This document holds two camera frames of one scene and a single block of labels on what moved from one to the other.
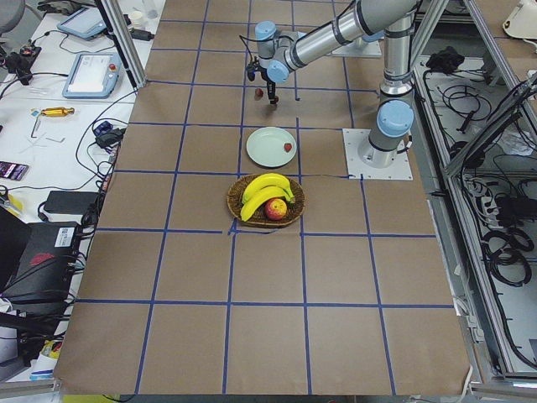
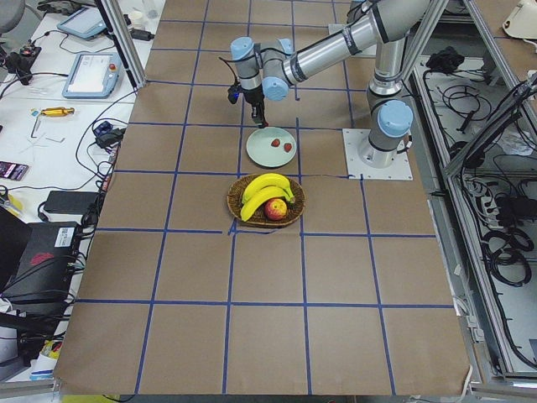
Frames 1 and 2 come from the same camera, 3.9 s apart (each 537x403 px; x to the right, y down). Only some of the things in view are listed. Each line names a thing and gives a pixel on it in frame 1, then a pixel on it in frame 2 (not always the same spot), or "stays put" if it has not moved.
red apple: [275, 208] stays put
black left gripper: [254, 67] → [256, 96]
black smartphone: [13, 170] stays put
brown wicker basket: [258, 217] stays put
